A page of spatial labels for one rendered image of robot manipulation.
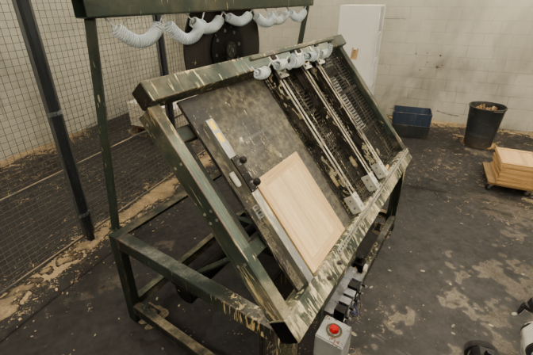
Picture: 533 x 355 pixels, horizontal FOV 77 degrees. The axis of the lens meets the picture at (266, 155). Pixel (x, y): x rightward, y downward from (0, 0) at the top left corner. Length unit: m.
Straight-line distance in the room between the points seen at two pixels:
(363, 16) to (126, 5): 4.13
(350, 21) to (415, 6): 1.62
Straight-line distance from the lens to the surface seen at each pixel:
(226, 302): 1.86
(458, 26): 6.84
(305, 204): 1.94
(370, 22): 5.47
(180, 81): 1.63
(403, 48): 6.87
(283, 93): 2.20
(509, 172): 4.86
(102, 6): 1.79
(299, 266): 1.75
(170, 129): 1.53
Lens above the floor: 2.19
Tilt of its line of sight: 26 degrees down
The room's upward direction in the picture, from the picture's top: straight up
